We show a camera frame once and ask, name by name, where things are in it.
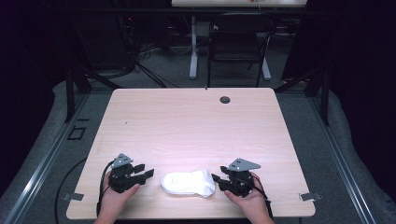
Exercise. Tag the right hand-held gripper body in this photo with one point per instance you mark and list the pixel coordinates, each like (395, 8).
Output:
(238, 183)

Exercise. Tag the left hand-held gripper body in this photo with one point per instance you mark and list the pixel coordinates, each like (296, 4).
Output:
(123, 179)

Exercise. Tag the white sock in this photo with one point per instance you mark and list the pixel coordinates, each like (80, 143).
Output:
(162, 185)
(190, 182)

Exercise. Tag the person's right hand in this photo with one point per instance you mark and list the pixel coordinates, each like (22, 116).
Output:
(249, 203)

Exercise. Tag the person's left hand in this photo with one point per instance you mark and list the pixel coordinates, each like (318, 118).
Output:
(115, 200)

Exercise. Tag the dark table grommet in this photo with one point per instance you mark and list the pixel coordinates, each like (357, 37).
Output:
(224, 100)

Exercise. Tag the black metal stand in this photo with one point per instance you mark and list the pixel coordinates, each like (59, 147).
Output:
(70, 93)
(325, 96)

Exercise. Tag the white desk leg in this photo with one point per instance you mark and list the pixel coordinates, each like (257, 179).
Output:
(194, 62)
(266, 70)

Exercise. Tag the black folding chair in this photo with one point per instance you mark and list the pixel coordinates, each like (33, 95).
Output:
(236, 40)

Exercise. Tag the white desk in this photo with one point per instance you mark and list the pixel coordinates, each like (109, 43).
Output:
(236, 3)

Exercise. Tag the grey metal table bracket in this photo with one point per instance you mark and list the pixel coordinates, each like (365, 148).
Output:
(309, 196)
(74, 196)

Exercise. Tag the aluminium floor rail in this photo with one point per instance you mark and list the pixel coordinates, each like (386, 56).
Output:
(342, 165)
(43, 165)

